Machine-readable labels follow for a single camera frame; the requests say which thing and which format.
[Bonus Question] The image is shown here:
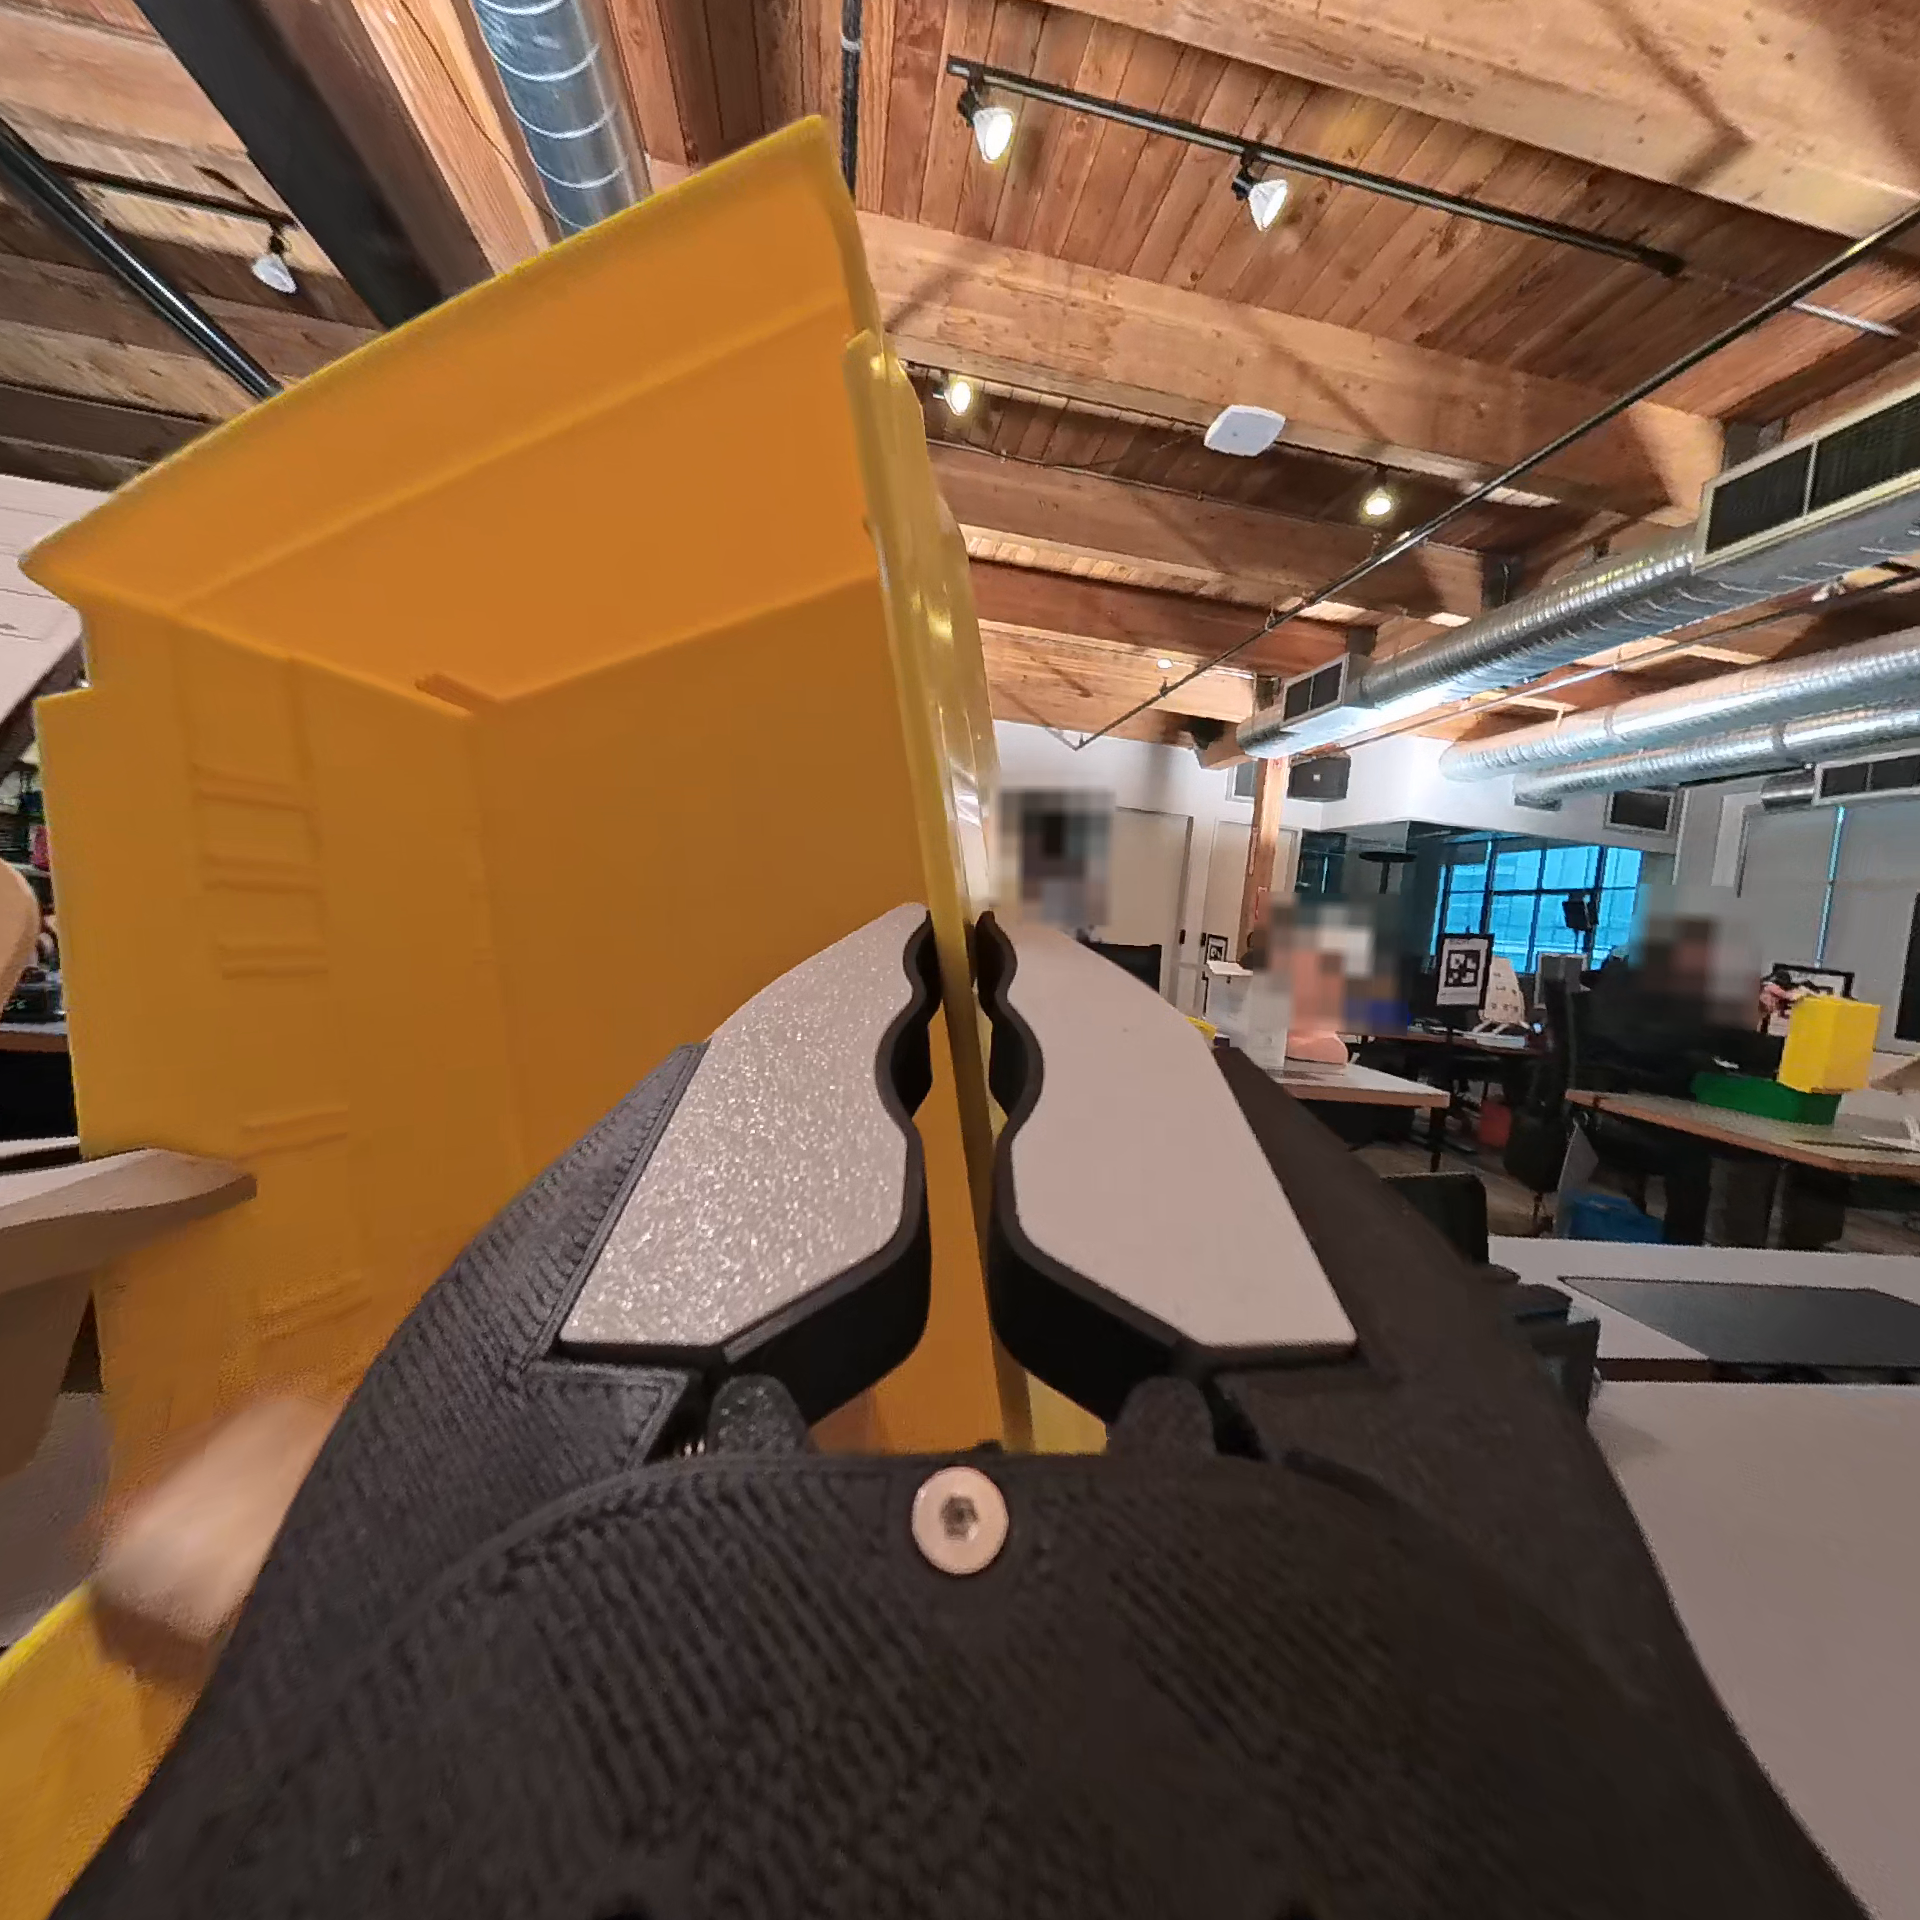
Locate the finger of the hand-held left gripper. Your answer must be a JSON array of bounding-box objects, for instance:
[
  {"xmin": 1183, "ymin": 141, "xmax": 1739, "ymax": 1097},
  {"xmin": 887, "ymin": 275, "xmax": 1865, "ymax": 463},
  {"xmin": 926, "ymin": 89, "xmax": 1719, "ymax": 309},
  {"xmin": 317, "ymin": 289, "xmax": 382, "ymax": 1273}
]
[{"xmin": 0, "ymin": 1145, "xmax": 262, "ymax": 1482}]

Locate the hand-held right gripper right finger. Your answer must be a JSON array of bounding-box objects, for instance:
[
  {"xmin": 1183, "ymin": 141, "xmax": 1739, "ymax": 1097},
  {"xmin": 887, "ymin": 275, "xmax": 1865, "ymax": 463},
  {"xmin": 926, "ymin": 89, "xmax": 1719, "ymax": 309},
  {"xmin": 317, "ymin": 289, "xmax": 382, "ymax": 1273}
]
[{"xmin": 972, "ymin": 910, "xmax": 1363, "ymax": 1428}]

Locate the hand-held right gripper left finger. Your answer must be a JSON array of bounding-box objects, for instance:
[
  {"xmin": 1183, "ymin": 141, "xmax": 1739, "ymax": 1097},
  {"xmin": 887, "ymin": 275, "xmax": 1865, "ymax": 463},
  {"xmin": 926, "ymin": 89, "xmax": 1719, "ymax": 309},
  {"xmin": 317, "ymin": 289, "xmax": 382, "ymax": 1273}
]
[{"xmin": 553, "ymin": 902, "xmax": 944, "ymax": 1431}]

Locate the yellow plastic box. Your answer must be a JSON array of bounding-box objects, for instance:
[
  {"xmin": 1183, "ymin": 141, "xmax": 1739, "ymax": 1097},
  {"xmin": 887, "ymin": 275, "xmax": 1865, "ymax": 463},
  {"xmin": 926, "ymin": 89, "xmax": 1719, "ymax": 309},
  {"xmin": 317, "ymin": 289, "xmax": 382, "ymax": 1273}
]
[
  {"xmin": 23, "ymin": 119, "xmax": 1112, "ymax": 1516},
  {"xmin": 0, "ymin": 1580, "xmax": 234, "ymax": 1920}
]

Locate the small yellow box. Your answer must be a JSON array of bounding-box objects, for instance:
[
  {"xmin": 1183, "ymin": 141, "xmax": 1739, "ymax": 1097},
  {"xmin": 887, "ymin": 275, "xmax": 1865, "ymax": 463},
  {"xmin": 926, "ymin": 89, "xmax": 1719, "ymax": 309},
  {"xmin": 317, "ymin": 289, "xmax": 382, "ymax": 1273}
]
[{"xmin": 1776, "ymin": 995, "xmax": 1884, "ymax": 1093}]

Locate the wooden office desk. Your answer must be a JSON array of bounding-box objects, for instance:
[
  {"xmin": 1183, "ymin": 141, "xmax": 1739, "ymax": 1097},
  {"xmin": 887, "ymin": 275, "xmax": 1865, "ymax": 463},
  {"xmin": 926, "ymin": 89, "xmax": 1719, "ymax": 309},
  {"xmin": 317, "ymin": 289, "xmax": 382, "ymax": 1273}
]
[
  {"xmin": 1275, "ymin": 1057, "xmax": 1452, "ymax": 1175},
  {"xmin": 1567, "ymin": 1088, "xmax": 1920, "ymax": 1249}
]

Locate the large paned window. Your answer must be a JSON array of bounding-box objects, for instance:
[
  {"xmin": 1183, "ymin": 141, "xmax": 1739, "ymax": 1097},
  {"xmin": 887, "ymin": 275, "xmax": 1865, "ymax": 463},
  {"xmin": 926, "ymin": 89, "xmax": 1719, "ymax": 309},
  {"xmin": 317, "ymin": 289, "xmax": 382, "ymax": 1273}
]
[{"xmin": 1439, "ymin": 840, "xmax": 1647, "ymax": 966}]

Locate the green plastic bin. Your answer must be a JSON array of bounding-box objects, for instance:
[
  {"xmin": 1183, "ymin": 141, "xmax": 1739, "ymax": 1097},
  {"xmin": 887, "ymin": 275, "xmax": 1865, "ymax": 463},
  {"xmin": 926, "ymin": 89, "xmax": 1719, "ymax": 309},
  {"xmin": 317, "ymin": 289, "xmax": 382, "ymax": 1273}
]
[{"xmin": 1691, "ymin": 1067, "xmax": 1845, "ymax": 1127}]

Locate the dark grey desk mat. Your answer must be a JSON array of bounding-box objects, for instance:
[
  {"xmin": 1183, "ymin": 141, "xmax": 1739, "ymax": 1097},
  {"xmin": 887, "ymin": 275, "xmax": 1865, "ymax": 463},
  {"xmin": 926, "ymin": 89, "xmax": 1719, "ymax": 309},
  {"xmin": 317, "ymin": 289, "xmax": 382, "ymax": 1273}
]
[{"xmin": 1563, "ymin": 1277, "xmax": 1920, "ymax": 1369}]

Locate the thin black ceiling conduit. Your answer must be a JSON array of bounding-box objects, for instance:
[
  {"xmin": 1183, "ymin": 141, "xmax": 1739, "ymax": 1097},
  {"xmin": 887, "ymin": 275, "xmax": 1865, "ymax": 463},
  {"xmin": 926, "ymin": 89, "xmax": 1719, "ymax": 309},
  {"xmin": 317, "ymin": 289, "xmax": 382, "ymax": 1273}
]
[{"xmin": 1080, "ymin": 206, "xmax": 1920, "ymax": 752}]

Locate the grey air vent unit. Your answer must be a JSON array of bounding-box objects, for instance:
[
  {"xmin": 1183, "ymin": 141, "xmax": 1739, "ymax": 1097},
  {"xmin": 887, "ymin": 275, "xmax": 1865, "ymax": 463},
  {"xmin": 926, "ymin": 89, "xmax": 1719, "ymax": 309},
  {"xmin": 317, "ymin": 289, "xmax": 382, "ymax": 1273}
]
[{"xmin": 1694, "ymin": 380, "xmax": 1920, "ymax": 585}]

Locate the black ceiling pipe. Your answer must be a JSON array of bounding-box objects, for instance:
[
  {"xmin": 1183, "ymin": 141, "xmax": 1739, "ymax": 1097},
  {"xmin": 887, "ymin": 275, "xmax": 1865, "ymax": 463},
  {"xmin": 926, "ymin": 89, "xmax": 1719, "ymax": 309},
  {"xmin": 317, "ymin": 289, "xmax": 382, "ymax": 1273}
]
[{"xmin": 0, "ymin": 126, "xmax": 286, "ymax": 403}]

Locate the silver ventilation duct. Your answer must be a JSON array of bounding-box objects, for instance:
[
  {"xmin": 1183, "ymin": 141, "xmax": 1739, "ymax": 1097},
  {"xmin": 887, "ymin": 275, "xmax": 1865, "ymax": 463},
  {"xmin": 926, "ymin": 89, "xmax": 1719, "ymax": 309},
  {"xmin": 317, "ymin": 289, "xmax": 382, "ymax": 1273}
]
[
  {"xmin": 468, "ymin": 0, "xmax": 655, "ymax": 243},
  {"xmin": 1441, "ymin": 629, "xmax": 1920, "ymax": 807},
  {"xmin": 1237, "ymin": 531, "xmax": 1920, "ymax": 760}
]

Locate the black lighting track rail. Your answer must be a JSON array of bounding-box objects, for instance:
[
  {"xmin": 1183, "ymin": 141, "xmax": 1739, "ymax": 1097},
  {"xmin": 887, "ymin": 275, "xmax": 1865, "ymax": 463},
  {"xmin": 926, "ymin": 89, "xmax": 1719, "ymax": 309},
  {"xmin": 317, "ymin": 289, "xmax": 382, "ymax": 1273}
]
[{"xmin": 948, "ymin": 56, "xmax": 1686, "ymax": 281}]

